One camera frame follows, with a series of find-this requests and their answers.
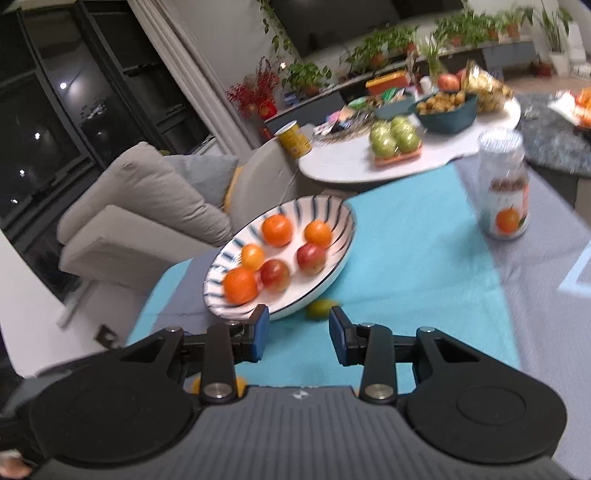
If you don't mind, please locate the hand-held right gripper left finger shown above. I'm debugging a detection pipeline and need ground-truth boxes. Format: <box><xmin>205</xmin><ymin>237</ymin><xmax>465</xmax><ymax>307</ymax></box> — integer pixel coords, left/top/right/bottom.
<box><xmin>117</xmin><ymin>304</ymin><xmax>271</xmax><ymax>406</ymax></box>

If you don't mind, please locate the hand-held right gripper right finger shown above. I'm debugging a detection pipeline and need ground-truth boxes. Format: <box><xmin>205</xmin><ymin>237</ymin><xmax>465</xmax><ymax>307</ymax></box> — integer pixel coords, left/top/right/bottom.
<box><xmin>328</xmin><ymin>305</ymin><xmax>485</xmax><ymax>404</ymax></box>

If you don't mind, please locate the green kumquat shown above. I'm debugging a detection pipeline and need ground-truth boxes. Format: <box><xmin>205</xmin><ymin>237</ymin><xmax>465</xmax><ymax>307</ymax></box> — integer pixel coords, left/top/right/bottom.
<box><xmin>305</xmin><ymin>299</ymin><xmax>343</xmax><ymax>320</ymax></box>

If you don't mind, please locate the large yellow orange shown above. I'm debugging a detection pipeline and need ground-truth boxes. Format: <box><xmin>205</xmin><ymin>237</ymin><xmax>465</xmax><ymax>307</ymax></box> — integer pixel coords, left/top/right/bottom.
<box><xmin>191</xmin><ymin>375</ymin><xmax>247</xmax><ymax>395</ymax></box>

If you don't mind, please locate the small red apple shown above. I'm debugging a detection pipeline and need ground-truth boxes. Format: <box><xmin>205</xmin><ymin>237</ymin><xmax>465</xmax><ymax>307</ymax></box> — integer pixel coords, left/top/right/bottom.
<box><xmin>296</xmin><ymin>244</ymin><xmax>328</xmax><ymax>275</ymax></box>
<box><xmin>260</xmin><ymin>259</ymin><xmax>291</xmax><ymax>292</ymax></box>

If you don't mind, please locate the blue striped white bowl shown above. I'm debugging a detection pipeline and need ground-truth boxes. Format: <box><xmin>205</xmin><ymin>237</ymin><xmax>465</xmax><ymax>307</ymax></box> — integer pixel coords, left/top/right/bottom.
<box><xmin>202</xmin><ymin>195</ymin><xmax>358</xmax><ymax>321</ymax></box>

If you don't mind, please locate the person's left hand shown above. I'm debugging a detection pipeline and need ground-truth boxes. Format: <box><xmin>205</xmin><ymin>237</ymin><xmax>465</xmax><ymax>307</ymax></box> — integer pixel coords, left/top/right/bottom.
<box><xmin>0</xmin><ymin>455</ymin><xmax>34</xmax><ymax>480</ymax></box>

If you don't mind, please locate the blue and grey table mat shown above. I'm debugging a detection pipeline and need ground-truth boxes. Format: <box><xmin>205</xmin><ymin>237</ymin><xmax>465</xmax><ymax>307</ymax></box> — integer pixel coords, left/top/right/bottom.
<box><xmin>124</xmin><ymin>154</ymin><xmax>591</xmax><ymax>480</ymax></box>

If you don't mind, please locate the yellow cushion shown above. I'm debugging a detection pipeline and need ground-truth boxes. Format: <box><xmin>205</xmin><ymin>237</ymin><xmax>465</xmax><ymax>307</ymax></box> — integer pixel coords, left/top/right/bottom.
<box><xmin>222</xmin><ymin>166</ymin><xmax>243</xmax><ymax>213</ymax></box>

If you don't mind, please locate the grey cushion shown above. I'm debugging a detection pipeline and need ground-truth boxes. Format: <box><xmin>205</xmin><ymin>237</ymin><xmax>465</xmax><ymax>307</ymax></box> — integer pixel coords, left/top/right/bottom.
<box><xmin>164</xmin><ymin>154</ymin><xmax>240</xmax><ymax>208</ymax></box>

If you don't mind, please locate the white round coffee table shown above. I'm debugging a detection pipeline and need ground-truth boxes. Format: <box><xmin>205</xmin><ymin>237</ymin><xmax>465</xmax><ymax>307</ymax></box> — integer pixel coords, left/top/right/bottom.
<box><xmin>298</xmin><ymin>95</ymin><xmax>522</xmax><ymax>188</ymax></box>

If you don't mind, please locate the beige sofa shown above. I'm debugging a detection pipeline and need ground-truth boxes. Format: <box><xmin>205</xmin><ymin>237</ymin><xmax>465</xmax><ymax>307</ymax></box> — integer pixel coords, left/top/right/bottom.
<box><xmin>56</xmin><ymin>138</ymin><xmax>305</xmax><ymax>296</ymax></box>

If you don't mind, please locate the yellow can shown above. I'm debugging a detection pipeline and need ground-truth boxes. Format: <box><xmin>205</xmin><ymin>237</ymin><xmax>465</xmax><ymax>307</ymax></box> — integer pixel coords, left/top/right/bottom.
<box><xmin>276</xmin><ymin>120</ymin><xmax>314</xmax><ymax>160</ymax></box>

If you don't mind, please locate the tray of green apples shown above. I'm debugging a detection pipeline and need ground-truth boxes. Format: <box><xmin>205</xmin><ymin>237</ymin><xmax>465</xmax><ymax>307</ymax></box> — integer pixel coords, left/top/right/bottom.
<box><xmin>368</xmin><ymin>115</ymin><xmax>423</xmax><ymax>168</ymax></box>

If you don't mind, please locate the glass tray with snacks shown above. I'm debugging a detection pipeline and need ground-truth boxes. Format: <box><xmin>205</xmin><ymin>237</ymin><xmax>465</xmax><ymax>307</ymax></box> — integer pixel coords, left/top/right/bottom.
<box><xmin>314</xmin><ymin>108</ymin><xmax>375</xmax><ymax>139</ymax></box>

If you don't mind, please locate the clear bottle with orange label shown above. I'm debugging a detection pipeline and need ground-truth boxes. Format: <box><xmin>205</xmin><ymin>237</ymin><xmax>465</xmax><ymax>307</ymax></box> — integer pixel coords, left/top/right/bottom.
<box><xmin>475</xmin><ymin>129</ymin><xmax>531</xmax><ymax>241</ymax></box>

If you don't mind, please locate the teal basket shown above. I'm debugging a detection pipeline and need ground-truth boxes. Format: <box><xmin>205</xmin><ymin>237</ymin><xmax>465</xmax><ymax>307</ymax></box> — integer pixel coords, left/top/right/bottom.
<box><xmin>372</xmin><ymin>90</ymin><xmax>419</xmax><ymax>118</ymax></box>

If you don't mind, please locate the dark teal bowl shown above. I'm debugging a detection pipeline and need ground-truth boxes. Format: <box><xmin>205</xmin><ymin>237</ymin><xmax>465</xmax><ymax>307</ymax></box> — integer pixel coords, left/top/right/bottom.
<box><xmin>413</xmin><ymin>92</ymin><xmax>479</xmax><ymax>136</ymax></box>

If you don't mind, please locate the red berry plant in pot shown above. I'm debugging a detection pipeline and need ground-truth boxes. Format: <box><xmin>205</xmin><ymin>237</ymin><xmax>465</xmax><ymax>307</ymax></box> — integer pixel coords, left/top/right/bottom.
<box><xmin>225</xmin><ymin>56</ymin><xmax>282</xmax><ymax>121</ymax></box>

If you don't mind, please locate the pile of longans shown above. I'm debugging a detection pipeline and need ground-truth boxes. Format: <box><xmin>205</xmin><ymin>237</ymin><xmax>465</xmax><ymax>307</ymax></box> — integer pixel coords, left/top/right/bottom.
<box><xmin>418</xmin><ymin>91</ymin><xmax>469</xmax><ymax>114</ymax></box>

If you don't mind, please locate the orange box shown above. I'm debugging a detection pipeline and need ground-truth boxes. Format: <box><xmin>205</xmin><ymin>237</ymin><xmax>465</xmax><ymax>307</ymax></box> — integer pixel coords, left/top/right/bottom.
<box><xmin>366</xmin><ymin>71</ymin><xmax>411</xmax><ymax>95</ymax></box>

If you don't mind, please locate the green potted plant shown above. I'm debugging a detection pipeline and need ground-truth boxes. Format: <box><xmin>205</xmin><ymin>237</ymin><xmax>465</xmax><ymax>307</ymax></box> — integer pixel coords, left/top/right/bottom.
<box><xmin>434</xmin><ymin>11</ymin><xmax>481</xmax><ymax>47</ymax></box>
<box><xmin>342</xmin><ymin>32</ymin><xmax>393</xmax><ymax>70</ymax></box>
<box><xmin>279</xmin><ymin>60</ymin><xmax>333</xmax><ymax>97</ymax></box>
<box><xmin>501</xmin><ymin>4</ymin><xmax>527</xmax><ymax>38</ymax></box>
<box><xmin>388</xmin><ymin>25</ymin><xmax>421</xmax><ymax>56</ymax></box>

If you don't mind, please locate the white curtain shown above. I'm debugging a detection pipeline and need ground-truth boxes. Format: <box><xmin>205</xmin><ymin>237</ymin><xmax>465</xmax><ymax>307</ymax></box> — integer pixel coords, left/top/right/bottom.
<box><xmin>127</xmin><ymin>0</ymin><xmax>259</xmax><ymax>153</ymax></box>

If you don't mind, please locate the bunch of bananas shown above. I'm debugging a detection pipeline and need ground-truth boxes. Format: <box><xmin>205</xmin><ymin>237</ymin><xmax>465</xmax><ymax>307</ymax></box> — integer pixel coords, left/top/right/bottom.
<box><xmin>464</xmin><ymin>60</ymin><xmax>514</xmax><ymax>114</ymax></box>

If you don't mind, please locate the dark window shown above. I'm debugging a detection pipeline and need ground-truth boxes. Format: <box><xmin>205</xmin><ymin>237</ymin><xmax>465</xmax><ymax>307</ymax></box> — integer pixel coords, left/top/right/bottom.
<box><xmin>0</xmin><ymin>0</ymin><xmax>218</xmax><ymax>252</ymax></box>

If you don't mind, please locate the glass vase with green plant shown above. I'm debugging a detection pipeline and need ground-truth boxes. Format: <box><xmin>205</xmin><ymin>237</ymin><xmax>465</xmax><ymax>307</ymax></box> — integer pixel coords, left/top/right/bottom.
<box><xmin>416</xmin><ymin>37</ymin><xmax>451</xmax><ymax>88</ymax></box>

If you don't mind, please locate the dark marble round table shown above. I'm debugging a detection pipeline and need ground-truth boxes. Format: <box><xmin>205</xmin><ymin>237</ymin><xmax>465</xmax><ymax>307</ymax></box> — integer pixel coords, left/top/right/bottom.
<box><xmin>510</xmin><ymin>92</ymin><xmax>591</xmax><ymax>178</ymax></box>

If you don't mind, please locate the green trailing vine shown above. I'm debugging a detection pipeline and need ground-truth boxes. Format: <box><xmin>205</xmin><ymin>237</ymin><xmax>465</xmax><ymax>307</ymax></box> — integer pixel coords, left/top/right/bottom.
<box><xmin>256</xmin><ymin>0</ymin><xmax>301</xmax><ymax>61</ymax></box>

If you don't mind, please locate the white paper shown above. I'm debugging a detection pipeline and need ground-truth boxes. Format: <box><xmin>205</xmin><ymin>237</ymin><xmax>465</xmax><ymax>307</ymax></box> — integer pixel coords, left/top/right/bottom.
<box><xmin>547</xmin><ymin>90</ymin><xmax>578</xmax><ymax>123</ymax></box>

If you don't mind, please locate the grey television cabinet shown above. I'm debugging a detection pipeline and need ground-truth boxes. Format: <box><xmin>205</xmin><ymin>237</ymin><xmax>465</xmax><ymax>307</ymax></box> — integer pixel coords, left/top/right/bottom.
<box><xmin>265</xmin><ymin>39</ymin><xmax>539</xmax><ymax>134</ymax></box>

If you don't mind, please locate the tall plant in white pot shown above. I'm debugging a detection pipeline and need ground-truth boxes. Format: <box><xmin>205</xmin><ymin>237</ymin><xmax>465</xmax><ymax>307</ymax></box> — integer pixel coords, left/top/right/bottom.
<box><xmin>531</xmin><ymin>0</ymin><xmax>575</xmax><ymax>77</ymax></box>

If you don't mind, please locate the black wall television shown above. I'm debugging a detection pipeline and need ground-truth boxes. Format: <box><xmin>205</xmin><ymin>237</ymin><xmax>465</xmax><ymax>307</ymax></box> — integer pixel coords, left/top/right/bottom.
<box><xmin>270</xmin><ymin>0</ymin><xmax>467</xmax><ymax>54</ymax></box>

